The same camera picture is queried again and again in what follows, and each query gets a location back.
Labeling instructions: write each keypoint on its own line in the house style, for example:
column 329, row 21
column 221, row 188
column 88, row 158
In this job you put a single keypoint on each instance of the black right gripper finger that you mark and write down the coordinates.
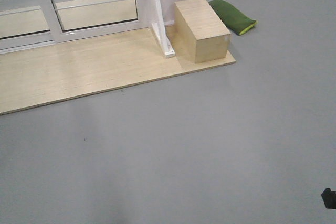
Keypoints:
column 329, row 198

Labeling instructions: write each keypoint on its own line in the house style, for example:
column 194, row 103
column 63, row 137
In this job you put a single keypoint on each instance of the white sliding glass door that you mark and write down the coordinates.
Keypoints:
column 69, row 20

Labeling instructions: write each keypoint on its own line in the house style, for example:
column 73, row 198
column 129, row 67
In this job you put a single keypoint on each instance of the green cushion bag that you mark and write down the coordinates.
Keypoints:
column 232, row 17

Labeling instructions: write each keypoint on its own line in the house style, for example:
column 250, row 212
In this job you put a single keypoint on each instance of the light wooden box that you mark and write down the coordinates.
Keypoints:
column 205, row 36

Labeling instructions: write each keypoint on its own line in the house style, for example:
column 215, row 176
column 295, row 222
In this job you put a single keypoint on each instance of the light wooden floor platform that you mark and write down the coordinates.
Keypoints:
column 45, row 75

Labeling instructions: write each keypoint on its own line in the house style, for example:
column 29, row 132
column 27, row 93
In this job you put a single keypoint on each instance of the fixed white glass panel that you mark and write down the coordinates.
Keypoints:
column 24, row 23

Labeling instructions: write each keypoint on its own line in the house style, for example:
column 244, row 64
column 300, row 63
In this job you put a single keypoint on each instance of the white support brace frame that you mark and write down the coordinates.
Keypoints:
column 158, row 27

